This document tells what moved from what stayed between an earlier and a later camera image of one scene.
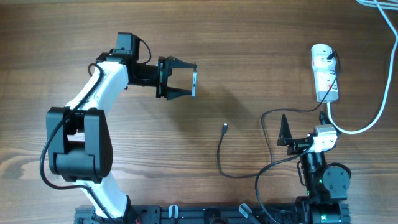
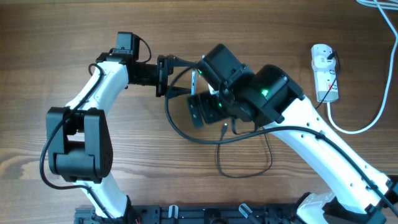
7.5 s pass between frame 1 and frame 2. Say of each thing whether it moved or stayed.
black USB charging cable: stayed
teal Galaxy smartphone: stayed
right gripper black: moved
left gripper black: stayed
